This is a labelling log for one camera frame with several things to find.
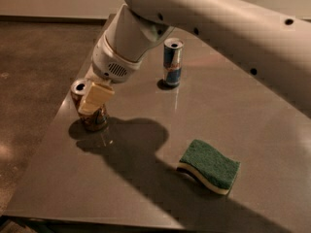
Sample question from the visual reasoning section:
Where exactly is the orange soda can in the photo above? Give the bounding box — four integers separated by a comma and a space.
70, 78, 108, 132

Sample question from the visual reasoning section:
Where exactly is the green yellow sponge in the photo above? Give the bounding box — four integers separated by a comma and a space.
177, 140, 240, 195

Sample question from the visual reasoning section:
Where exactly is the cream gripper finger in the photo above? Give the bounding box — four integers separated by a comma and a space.
85, 65, 104, 83
78, 82, 115, 116

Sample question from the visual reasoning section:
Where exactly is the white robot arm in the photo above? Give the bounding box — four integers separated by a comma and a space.
87, 0, 311, 115

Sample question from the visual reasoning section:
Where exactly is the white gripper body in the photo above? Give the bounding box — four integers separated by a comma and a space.
91, 33, 141, 83

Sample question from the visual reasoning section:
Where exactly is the blue silver energy drink can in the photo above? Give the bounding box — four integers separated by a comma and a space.
163, 38, 184, 86

